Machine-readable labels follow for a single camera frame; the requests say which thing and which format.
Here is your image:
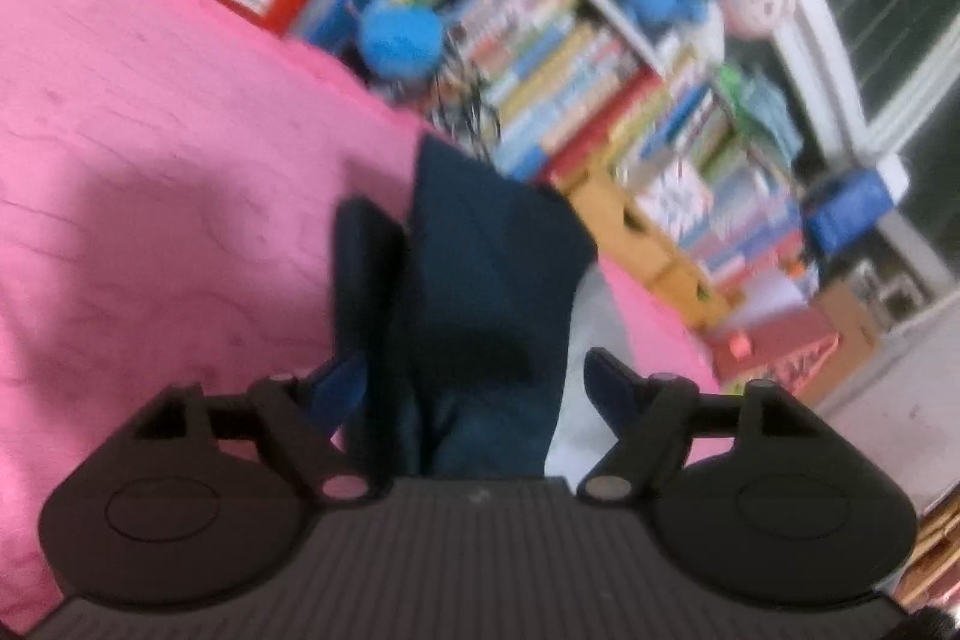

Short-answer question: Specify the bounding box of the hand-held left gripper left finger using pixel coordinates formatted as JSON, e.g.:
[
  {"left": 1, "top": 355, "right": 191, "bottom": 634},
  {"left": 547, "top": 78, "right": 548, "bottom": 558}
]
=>
[{"left": 131, "top": 355, "right": 380, "bottom": 506}]

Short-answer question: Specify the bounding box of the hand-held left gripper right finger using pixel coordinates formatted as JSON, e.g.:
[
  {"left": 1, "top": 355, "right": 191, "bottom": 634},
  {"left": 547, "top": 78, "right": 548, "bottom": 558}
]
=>
[{"left": 577, "top": 347, "right": 822, "bottom": 506}]

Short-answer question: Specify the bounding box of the navy white striped jacket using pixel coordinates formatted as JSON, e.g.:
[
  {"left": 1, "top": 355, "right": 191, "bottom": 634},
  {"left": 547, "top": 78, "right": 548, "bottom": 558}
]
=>
[{"left": 330, "top": 134, "right": 635, "bottom": 480}]

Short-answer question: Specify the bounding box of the wooden drawer organizer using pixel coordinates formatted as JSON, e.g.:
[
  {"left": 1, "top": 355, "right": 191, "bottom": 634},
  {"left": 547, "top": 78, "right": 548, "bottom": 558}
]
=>
[{"left": 559, "top": 164, "right": 732, "bottom": 333}]

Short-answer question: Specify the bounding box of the pink triangular dollhouse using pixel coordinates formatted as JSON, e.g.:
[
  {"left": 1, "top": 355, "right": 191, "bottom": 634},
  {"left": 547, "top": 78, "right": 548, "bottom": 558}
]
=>
[{"left": 709, "top": 306, "right": 841, "bottom": 401}]

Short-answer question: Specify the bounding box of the white pencil print box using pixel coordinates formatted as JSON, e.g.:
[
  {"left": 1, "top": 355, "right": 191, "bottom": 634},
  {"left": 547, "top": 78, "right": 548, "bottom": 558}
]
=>
[{"left": 634, "top": 160, "right": 713, "bottom": 244}]

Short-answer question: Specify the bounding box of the brown cardboard box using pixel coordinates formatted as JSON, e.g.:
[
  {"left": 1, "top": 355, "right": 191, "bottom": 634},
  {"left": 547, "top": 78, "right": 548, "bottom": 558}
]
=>
[{"left": 814, "top": 280, "right": 886, "bottom": 386}]

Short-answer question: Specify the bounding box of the blue box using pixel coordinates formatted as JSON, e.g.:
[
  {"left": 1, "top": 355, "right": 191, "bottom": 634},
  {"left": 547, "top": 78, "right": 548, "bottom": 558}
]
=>
[{"left": 802, "top": 167, "right": 897, "bottom": 259}]

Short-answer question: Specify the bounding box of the pink blanket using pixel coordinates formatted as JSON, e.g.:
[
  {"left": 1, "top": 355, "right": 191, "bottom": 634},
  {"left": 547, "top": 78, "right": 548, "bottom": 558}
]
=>
[{"left": 0, "top": 0, "right": 725, "bottom": 633}]

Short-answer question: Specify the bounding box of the miniature bicycle model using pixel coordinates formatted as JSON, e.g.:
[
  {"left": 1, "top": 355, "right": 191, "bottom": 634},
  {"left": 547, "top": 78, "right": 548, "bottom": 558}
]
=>
[{"left": 427, "top": 25, "right": 503, "bottom": 154}]

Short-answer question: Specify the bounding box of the teal booklet stack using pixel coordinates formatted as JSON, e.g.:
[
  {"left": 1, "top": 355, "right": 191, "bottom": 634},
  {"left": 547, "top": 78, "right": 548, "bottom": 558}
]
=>
[{"left": 739, "top": 70, "right": 803, "bottom": 161}]

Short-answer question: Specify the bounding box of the row of colourful books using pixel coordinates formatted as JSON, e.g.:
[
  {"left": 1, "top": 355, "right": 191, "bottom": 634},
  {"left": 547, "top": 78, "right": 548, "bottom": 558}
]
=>
[{"left": 292, "top": 0, "right": 822, "bottom": 311}]

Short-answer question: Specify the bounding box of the blue pompom ball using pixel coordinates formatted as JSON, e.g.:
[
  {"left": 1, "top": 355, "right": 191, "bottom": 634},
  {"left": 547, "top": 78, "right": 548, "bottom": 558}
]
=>
[{"left": 356, "top": 0, "right": 443, "bottom": 80}]

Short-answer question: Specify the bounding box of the wooden slat frame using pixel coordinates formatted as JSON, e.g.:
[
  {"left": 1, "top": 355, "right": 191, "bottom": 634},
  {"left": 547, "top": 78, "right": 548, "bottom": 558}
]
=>
[{"left": 896, "top": 497, "right": 960, "bottom": 611}]

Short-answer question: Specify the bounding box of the white window frame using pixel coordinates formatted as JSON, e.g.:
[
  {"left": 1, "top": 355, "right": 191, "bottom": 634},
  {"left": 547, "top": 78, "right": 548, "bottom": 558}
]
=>
[{"left": 720, "top": 0, "right": 960, "bottom": 326}]

